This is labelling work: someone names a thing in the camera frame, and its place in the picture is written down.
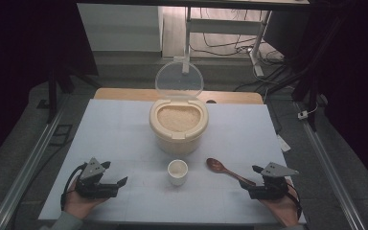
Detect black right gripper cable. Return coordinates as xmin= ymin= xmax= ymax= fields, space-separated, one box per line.
xmin=287 ymin=182 xmax=303 ymax=221

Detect uncooked white rice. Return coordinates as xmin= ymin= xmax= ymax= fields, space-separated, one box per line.
xmin=156 ymin=104 xmax=201 ymax=133

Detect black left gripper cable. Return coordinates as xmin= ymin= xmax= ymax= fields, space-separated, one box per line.
xmin=59 ymin=161 xmax=89 ymax=212

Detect metal floor rail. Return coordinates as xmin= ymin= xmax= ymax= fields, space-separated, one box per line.
xmin=294 ymin=101 xmax=368 ymax=230
xmin=0 ymin=95 xmax=71 ymax=230

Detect white desk frame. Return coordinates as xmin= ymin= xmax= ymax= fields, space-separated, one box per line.
xmin=182 ymin=6 xmax=273 ymax=78

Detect cream rice container with clear lid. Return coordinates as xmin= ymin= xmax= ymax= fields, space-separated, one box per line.
xmin=149 ymin=57 xmax=210 ymax=157

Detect wooden table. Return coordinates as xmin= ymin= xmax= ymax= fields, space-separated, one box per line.
xmin=93 ymin=87 xmax=265 ymax=105

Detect person's right hand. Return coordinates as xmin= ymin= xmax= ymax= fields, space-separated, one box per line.
xmin=260 ymin=180 xmax=302 ymax=228

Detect black floor cables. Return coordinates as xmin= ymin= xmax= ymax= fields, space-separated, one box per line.
xmin=190 ymin=8 xmax=287 ymax=66

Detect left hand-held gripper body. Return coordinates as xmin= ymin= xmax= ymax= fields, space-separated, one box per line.
xmin=75 ymin=157 xmax=119 ymax=199

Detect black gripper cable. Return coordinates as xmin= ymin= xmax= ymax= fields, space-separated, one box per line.
xmin=59 ymin=161 xmax=89 ymax=212
xmin=287 ymin=182 xmax=303 ymax=221

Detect person's left hand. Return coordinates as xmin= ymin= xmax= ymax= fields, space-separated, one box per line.
xmin=62 ymin=182 xmax=109 ymax=220

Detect black metal stand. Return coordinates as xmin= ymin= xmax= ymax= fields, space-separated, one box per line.
xmin=291 ymin=76 xmax=321 ymax=132
xmin=45 ymin=67 xmax=59 ymax=125

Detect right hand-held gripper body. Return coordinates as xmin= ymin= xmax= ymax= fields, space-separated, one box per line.
xmin=248 ymin=162 xmax=300 ymax=200

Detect white cabinet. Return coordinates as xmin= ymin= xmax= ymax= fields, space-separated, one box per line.
xmin=76 ymin=3 xmax=165 ymax=53

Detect white paper strip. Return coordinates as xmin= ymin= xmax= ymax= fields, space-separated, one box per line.
xmin=276 ymin=134 xmax=292 ymax=153

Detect brown wooden spoon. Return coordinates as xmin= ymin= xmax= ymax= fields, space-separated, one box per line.
xmin=206 ymin=157 xmax=257 ymax=188

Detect white cup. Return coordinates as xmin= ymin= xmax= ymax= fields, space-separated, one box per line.
xmin=167 ymin=159 xmax=189 ymax=187

